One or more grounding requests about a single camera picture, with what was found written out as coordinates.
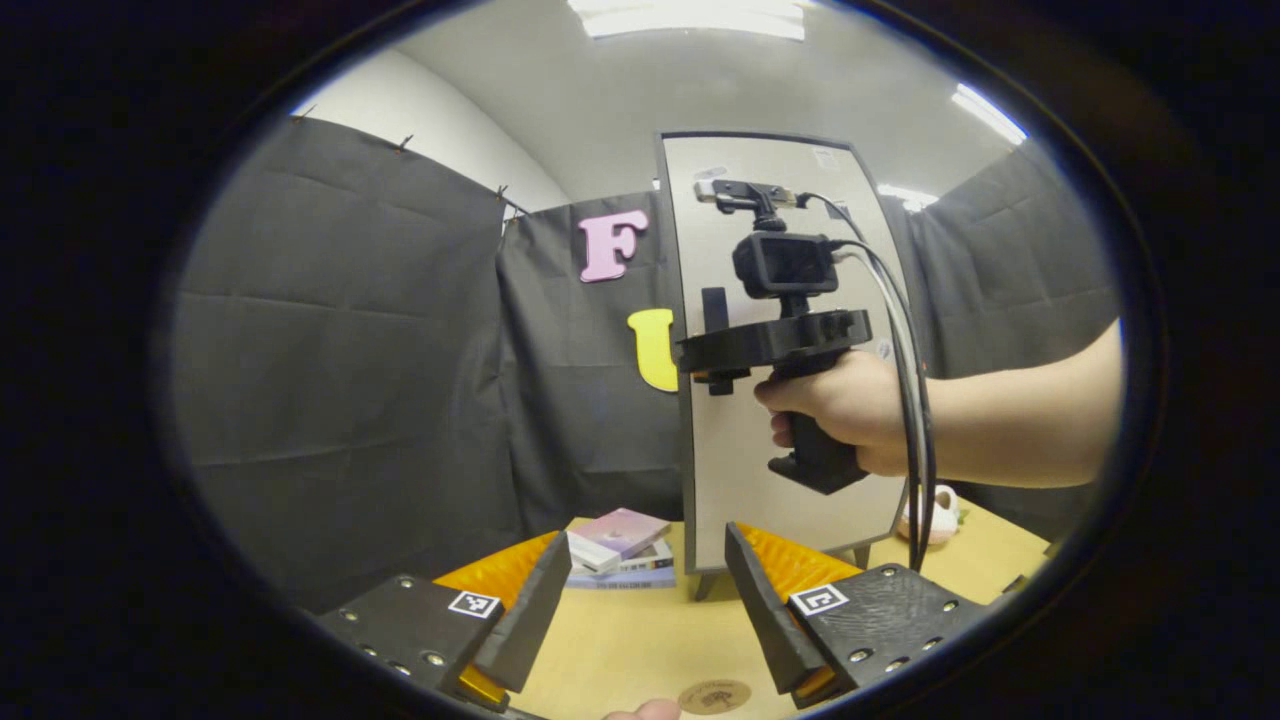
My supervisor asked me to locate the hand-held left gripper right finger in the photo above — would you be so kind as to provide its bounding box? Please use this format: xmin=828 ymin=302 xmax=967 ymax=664
xmin=724 ymin=521 xmax=991 ymax=711

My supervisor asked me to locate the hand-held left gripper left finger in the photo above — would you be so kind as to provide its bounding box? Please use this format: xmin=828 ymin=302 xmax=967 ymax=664
xmin=316 ymin=530 xmax=574 ymax=715

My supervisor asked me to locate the black cabinet door handle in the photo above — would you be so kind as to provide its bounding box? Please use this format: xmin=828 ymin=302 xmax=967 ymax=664
xmin=700 ymin=287 xmax=737 ymax=398

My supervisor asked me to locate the round wooden coaster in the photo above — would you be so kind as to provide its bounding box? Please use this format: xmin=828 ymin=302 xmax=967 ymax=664
xmin=677 ymin=679 xmax=754 ymax=717

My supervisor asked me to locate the beige cabinet door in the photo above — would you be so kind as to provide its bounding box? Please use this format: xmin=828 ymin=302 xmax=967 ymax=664
xmin=661 ymin=134 xmax=913 ymax=574

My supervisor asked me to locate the grey cabinet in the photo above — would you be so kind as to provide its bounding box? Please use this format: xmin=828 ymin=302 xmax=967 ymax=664
xmin=655 ymin=128 xmax=919 ymax=603

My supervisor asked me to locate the small white box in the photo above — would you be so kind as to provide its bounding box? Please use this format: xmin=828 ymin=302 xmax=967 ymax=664
xmin=564 ymin=530 xmax=624 ymax=577

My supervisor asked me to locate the blue white book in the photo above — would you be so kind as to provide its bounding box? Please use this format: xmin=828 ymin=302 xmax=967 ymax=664
xmin=565 ymin=540 xmax=677 ymax=591

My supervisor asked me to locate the pink book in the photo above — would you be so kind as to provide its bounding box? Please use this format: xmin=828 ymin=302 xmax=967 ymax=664
xmin=574 ymin=507 xmax=673 ymax=561

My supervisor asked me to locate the pink plush toy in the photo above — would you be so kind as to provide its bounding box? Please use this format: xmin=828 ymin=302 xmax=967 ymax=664
xmin=896 ymin=484 xmax=962 ymax=547

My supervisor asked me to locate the black backdrop cloth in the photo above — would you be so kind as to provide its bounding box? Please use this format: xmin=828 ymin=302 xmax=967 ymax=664
xmin=170 ymin=113 xmax=1121 ymax=613

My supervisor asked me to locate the white cable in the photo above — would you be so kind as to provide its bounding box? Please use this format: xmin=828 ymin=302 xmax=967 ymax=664
xmin=833 ymin=245 xmax=923 ymax=561

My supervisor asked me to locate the black cable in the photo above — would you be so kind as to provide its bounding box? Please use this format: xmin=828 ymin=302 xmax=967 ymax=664
xmin=798 ymin=190 xmax=938 ymax=574

